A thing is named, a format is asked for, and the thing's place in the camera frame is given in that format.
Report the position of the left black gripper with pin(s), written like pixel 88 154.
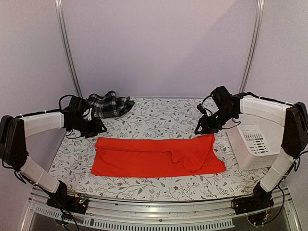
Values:
pixel 96 128

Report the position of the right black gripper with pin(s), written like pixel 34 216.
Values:
pixel 208 128

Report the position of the black white plaid skirt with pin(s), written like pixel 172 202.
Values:
pixel 109 105

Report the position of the red garment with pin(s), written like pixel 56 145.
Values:
pixel 156 158

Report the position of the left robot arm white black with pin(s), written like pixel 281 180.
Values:
pixel 16 131

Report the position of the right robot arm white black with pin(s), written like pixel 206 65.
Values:
pixel 247 108

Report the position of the white plastic laundry bin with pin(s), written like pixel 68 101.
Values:
pixel 255 146

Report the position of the floral patterned table cloth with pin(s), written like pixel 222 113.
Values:
pixel 157 119

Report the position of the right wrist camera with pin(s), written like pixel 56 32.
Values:
pixel 203 110

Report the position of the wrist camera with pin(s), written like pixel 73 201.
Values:
pixel 203 110
pixel 87 114

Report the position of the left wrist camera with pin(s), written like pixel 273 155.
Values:
pixel 87 114

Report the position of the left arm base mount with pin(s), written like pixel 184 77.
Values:
pixel 72 203

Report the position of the front aluminium rail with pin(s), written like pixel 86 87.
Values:
pixel 110 214

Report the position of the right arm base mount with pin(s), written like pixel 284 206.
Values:
pixel 252 203

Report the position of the left aluminium frame post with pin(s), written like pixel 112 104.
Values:
pixel 66 46

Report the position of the aluminium frame post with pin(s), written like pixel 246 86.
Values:
pixel 253 45
pixel 66 46

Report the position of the right aluminium frame post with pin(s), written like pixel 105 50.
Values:
pixel 253 45

